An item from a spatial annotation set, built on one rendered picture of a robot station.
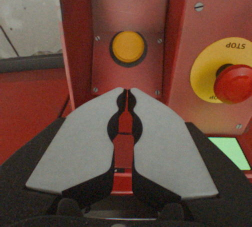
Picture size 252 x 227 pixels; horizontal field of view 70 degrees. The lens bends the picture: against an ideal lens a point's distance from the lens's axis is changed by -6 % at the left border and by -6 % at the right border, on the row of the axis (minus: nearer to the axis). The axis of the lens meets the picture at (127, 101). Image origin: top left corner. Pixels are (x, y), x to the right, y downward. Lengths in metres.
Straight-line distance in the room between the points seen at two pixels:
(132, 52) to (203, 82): 0.09
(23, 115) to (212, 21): 0.58
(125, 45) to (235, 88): 0.13
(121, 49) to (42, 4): 0.85
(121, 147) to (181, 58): 0.11
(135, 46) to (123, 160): 0.13
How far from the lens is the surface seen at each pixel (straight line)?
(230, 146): 0.25
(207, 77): 0.20
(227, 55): 0.20
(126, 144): 0.22
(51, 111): 0.61
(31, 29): 1.11
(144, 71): 0.24
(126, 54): 0.23
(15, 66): 1.19
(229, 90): 0.18
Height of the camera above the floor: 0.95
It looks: 54 degrees down
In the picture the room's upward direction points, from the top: 177 degrees counter-clockwise
